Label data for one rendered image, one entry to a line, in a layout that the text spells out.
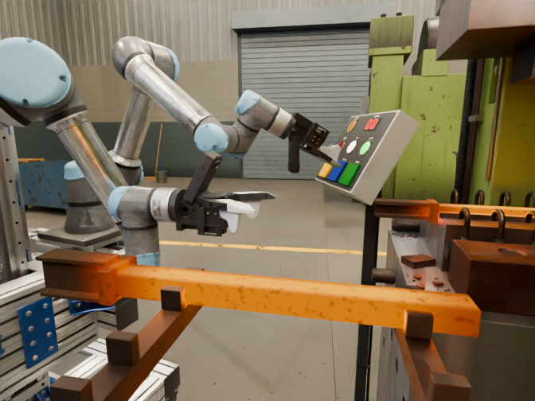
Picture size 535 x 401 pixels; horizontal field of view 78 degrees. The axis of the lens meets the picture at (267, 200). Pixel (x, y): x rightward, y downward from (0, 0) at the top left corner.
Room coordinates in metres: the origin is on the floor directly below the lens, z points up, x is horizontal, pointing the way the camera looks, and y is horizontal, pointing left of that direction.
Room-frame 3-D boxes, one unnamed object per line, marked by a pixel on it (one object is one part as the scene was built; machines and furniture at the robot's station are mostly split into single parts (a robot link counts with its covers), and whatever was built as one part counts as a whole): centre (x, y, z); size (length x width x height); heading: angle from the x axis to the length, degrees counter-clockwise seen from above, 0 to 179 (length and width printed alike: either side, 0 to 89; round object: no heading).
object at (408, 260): (0.52, -0.25, 0.92); 0.04 x 0.03 x 0.01; 107
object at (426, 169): (5.49, -2.55, 1.45); 2.20 x 1.23 x 2.90; 81
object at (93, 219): (1.09, 0.60, 0.87); 0.15 x 0.15 x 0.10
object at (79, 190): (1.10, 0.60, 0.98); 0.13 x 0.12 x 0.14; 156
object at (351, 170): (1.04, -0.26, 1.01); 0.07 x 0.05 x 0.07; 10
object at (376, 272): (0.58, -0.22, 0.87); 0.04 x 0.03 x 0.03; 75
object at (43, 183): (5.09, 3.15, 0.36); 1.21 x 0.81 x 0.72; 69
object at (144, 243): (0.74, 0.29, 0.88); 0.11 x 0.08 x 0.11; 24
